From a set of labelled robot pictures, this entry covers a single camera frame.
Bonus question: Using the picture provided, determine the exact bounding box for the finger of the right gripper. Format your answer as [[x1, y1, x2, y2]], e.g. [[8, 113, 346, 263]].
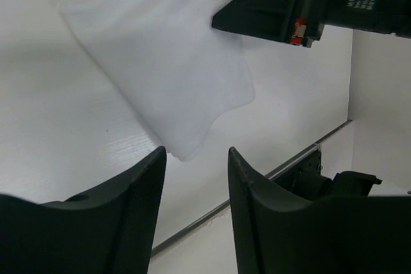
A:
[[211, 0, 295, 43]]

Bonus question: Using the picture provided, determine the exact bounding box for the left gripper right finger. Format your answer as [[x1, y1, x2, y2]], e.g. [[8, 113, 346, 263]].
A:
[[227, 146, 411, 274]]

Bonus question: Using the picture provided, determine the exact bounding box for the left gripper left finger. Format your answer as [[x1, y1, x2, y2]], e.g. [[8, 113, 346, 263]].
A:
[[1, 147, 166, 273]]

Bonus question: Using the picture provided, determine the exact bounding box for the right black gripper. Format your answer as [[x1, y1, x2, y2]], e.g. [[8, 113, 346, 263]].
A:
[[288, 0, 410, 47]]

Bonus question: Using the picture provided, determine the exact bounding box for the white skirt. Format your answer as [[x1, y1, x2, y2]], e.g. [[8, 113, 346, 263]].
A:
[[59, 0, 254, 161]]

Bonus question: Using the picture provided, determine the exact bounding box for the aluminium table edge rail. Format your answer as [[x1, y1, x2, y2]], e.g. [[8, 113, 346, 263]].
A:
[[151, 120, 350, 258]]

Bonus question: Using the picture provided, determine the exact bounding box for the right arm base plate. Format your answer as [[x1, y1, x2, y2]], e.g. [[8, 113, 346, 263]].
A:
[[271, 149, 322, 191]]

